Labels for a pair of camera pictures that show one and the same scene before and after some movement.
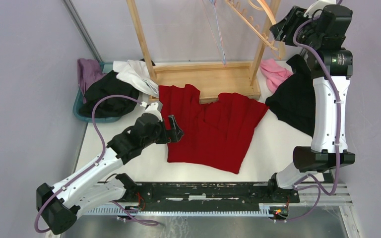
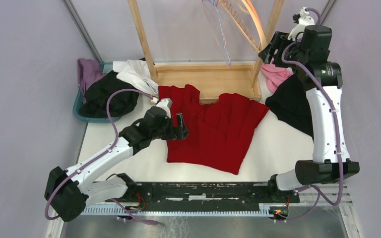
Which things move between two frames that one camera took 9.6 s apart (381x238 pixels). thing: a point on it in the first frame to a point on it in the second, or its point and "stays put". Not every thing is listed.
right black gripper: x=280 y=29 to x=280 y=41
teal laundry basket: x=107 y=67 stays put
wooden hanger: x=251 y=22 to x=238 y=22
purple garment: x=89 y=71 stays put
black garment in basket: x=109 y=85 stays put
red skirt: x=216 y=134 stays put
